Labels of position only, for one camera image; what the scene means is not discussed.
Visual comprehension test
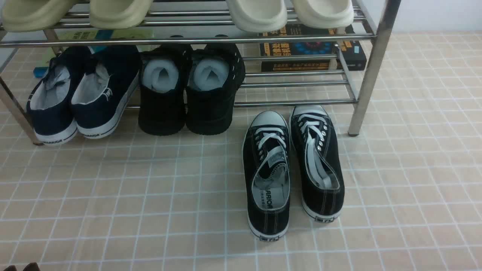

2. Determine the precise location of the navy slip-on shoe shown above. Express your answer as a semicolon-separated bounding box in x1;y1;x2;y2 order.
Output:
70;45;143;139
26;46;92;146

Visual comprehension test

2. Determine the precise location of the stainless steel shoe rack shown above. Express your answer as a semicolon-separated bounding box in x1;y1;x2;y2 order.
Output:
1;0;401;146

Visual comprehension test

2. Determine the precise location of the black canvas sneaker left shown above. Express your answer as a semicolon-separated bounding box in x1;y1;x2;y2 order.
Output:
241;110;291;242

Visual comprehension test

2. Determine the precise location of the black canvas sneaker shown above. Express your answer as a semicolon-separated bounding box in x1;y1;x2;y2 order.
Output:
241;110;291;242
289;105;345;223

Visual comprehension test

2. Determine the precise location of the black mesh shoe right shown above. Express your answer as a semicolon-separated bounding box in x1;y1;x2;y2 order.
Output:
186;43;246;135

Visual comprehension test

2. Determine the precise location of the black mesh shoe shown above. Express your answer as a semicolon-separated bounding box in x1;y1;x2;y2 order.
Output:
138;44;193;136
186;43;246;135

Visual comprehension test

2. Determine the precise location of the black mesh shoe left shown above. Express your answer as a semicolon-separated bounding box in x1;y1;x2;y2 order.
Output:
138;44;193;136

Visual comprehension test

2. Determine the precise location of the black canvas sneaker right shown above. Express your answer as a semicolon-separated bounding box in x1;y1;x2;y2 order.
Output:
289;105;345;223

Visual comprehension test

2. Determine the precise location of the cream foam slipper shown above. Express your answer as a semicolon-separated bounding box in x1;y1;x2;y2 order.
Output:
291;0;354;29
226;0;288;33

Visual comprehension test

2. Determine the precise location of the black book with orange text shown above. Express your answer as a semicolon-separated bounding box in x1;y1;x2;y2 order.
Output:
259;24;367;72

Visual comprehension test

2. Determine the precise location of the cream foam slipper far right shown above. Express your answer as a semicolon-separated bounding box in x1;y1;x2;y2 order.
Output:
291;0;354;29

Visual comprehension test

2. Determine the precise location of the green and blue book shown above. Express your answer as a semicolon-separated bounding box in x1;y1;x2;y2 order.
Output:
33;29;155;78

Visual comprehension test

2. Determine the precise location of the beige foam slipper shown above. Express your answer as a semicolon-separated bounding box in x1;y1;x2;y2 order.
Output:
1;0;79;32
89;0;153;29

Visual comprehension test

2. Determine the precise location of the dark object bottom left corner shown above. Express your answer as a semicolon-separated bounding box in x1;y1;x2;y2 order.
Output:
2;262;40;271

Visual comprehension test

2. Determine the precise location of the beige foam slipper far left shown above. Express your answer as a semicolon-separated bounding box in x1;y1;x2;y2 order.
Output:
1;0;79;32

